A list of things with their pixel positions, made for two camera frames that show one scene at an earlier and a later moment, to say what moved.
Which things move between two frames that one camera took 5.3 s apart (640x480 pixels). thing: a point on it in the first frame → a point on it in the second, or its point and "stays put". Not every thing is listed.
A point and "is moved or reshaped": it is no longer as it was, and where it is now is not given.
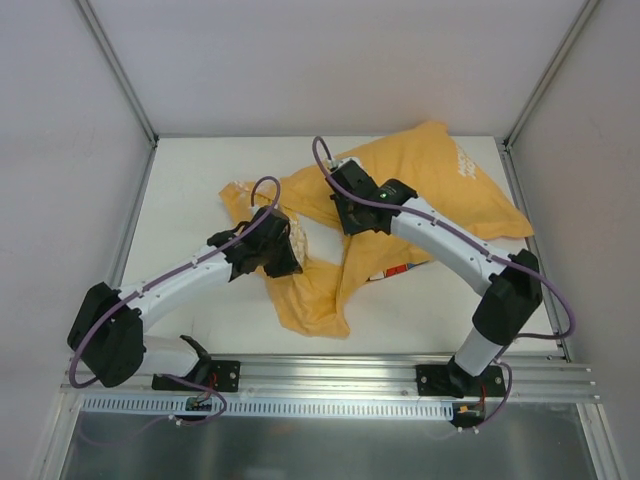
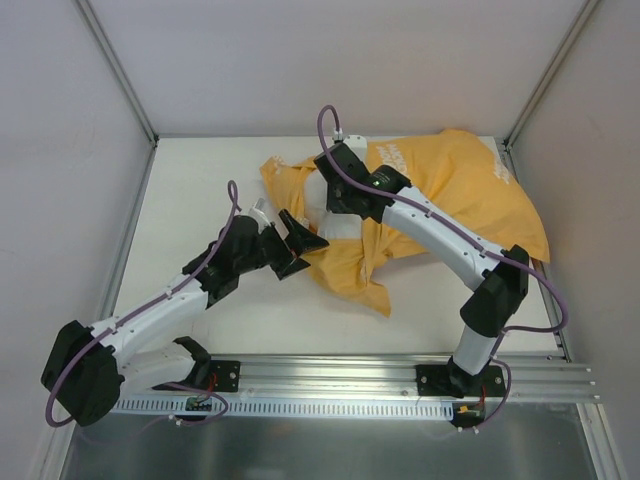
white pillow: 311,239 is moved or reshaped
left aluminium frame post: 120,72 stays put
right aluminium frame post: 586,14 stays put
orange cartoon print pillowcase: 429,161 is moved or reshaped
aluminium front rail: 533,378 stays put
